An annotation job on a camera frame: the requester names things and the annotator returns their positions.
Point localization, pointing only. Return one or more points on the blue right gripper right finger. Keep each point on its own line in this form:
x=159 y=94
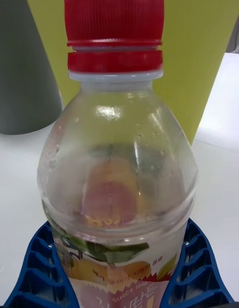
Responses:
x=196 y=273

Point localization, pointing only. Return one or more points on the yellow-green plastic waste bin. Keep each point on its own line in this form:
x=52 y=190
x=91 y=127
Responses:
x=194 y=59

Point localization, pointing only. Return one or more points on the grey plastic waste bin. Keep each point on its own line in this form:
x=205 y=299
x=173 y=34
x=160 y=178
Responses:
x=25 y=69

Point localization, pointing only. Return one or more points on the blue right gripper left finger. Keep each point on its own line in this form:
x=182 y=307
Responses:
x=37 y=275

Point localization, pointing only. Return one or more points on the clear red-capped plastic bottle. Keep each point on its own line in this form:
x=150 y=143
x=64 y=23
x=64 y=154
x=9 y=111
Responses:
x=117 y=163

